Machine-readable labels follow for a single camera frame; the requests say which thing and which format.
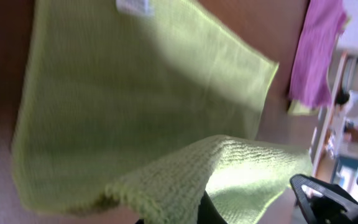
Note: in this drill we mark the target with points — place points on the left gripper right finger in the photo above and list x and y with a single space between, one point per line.
321 202

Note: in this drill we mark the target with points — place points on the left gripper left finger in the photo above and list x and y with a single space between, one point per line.
204 213

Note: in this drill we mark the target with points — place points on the green microfiber cloth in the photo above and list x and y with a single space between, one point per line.
150 111

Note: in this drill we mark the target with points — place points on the lower green cloth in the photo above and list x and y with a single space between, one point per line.
297 108

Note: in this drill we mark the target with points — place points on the purple microfiber cloth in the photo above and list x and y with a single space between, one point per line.
324 22

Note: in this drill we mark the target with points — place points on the background shelf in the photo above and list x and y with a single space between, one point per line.
334 149

